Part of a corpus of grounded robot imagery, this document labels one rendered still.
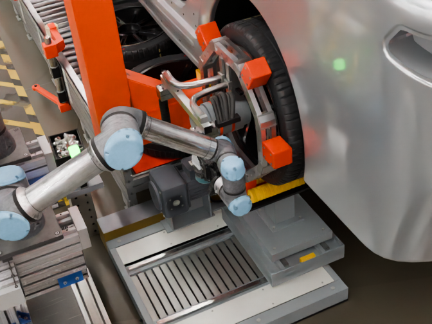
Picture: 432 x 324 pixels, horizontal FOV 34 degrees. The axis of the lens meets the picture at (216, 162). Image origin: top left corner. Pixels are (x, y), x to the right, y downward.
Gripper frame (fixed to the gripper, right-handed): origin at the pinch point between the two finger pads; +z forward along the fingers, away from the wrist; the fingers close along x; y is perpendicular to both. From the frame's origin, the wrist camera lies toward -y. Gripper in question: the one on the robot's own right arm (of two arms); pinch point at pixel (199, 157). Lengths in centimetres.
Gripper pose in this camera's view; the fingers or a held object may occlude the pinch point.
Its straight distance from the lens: 259.5
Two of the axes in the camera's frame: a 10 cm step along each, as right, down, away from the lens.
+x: -9.0, 3.2, -2.9
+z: -4.2, -5.2, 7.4
